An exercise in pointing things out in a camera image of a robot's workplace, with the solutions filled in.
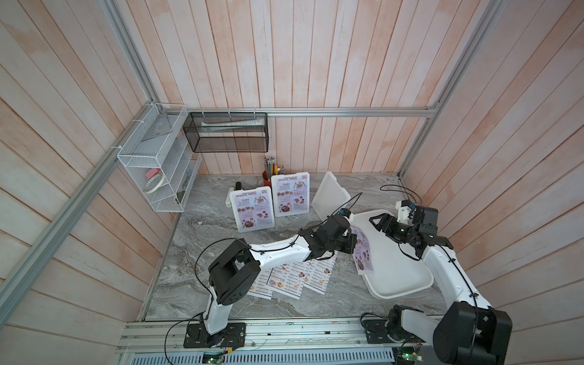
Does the white menu holder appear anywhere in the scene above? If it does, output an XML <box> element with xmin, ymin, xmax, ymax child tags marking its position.
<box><xmin>227</xmin><ymin>185</ymin><xmax>277</xmax><ymax>234</ymax></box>
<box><xmin>270</xmin><ymin>171</ymin><xmax>311</xmax><ymax>218</ymax></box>
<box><xmin>311</xmin><ymin>172</ymin><xmax>351</xmax><ymax>221</ymax></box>

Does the dim sum inn menu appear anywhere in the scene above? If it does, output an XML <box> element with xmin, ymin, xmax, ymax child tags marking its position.
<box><xmin>302</xmin><ymin>256</ymin><xmax>336</xmax><ymax>295</ymax></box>
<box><xmin>247</xmin><ymin>269</ymin><xmax>273</xmax><ymax>300</ymax></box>
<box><xmin>266</xmin><ymin>262</ymin><xmax>307</xmax><ymax>299</ymax></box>

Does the pencils and pens bundle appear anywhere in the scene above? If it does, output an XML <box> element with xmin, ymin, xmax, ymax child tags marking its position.
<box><xmin>263</xmin><ymin>157</ymin><xmax>286</xmax><ymax>179</ymax></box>

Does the aluminium front rail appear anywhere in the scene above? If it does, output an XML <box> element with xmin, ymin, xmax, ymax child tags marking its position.
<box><xmin>113</xmin><ymin>317</ymin><xmax>438</xmax><ymax>364</ymax></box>

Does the white plastic tray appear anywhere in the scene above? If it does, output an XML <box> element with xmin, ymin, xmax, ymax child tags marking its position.
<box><xmin>351</xmin><ymin>210</ymin><xmax>434</xmax><ymax>300</ymax></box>

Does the white wire mesh shelf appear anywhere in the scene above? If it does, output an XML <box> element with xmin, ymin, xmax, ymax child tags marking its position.
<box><xmin>117</xmin><ymin>103</ymin><xmax>202</xmax><ymax>213</ymax></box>

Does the Dim Sum Inn menu front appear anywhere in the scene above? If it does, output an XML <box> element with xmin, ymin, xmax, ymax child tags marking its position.
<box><xmin>302</xmin><ymin>256</ymin><xmax>336</xmax><ymax>295</ymax></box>

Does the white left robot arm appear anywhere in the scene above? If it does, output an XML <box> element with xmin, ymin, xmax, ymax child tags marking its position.
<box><xmin>202</xmin><ymin>208</ymin><xmax>357</xmax><ymax>335</ymax></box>

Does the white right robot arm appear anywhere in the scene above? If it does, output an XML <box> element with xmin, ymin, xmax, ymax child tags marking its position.
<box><xmin>370</xmin><ymin>201</ymin><xmax>513</xmax><ymax>364</ymax></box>

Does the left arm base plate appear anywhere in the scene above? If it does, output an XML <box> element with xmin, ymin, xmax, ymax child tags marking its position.
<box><xmin>183</xmin><ymin>322</ymin><xmax>246</xmax><ymax>349</ymax></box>

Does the red metal pen cup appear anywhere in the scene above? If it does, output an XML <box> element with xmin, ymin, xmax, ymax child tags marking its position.
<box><xmin>262</xmin><ymin>171</ymin><xmax>272</xmax><ymax>186</ymax></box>

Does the white tape roll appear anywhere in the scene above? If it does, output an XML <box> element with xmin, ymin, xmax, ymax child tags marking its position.
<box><xmin>143</xmin><ymin>173</ymin><xmax>166</xmax><ymax>195</ymax></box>

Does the black mesh basket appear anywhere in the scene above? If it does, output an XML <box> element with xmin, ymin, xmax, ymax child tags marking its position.
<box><xmin>182</xmin><ymin>111</ymin><xmax>269</xmax><ymax>153</ymax></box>

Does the special menu sheet top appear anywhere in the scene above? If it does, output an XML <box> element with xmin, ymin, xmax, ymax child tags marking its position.
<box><xmin>232</xmin><ymin>190</ymin><xmax>274</xmax><ymax>230</ymax></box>

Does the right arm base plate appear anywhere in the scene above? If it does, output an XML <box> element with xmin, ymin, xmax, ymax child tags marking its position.
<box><xmin>360</xmin><ymin>316</ymin><xmax>419</xmax><ymax>345</ymax></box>

